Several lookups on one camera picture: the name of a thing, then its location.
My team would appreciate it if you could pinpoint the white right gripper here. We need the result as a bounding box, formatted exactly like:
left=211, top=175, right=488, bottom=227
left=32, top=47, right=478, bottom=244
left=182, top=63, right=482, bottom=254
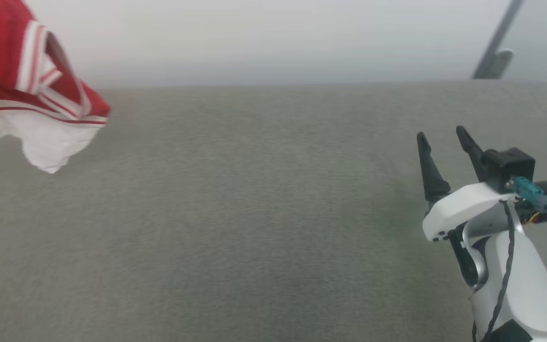
left=416, top=125, right=517, bottom=243

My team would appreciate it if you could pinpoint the dark grey slanted pole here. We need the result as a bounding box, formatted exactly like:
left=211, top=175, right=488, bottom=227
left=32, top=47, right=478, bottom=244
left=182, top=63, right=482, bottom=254
left=472, top=0, right=525, bottom=80

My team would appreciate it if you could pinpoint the grey fabric sofa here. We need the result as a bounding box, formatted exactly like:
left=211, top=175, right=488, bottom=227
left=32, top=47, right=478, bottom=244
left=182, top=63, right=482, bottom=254
left=0, top=80, right=547, bottom=342

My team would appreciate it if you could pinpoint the teal plug right camera cable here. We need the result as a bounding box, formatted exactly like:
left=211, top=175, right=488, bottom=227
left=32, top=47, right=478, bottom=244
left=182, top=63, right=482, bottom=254
left=506, top=177, right=547, bottom=224

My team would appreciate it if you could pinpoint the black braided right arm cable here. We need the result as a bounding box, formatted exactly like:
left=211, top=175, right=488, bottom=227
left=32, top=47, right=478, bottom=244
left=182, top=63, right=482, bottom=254
left=473, top=199, right=516, bottom=342

